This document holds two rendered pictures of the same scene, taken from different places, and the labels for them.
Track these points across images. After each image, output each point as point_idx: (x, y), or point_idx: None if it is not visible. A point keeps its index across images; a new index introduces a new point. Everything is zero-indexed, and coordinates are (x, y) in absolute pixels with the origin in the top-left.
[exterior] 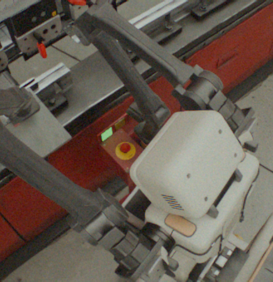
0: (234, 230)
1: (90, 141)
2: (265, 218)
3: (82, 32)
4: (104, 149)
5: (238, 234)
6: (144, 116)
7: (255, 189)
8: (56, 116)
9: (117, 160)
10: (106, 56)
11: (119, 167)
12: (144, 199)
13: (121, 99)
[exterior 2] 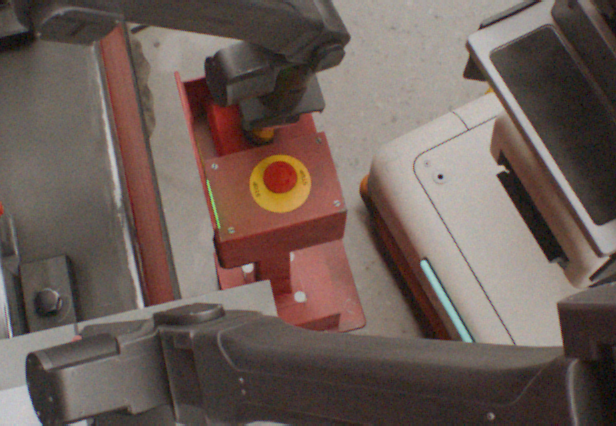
0: (429, 101)
1: (153, 275)
2: (436, 20)
3: (82, 6)
4: (244, 236)
5: (444, 97)
6: (304, 52)
7: (354, 1)
8: (95, 313)
9: (300, 217)
10: (152, 9)
11: (312, 225)
12: (595, 163)
13: (112, 117)
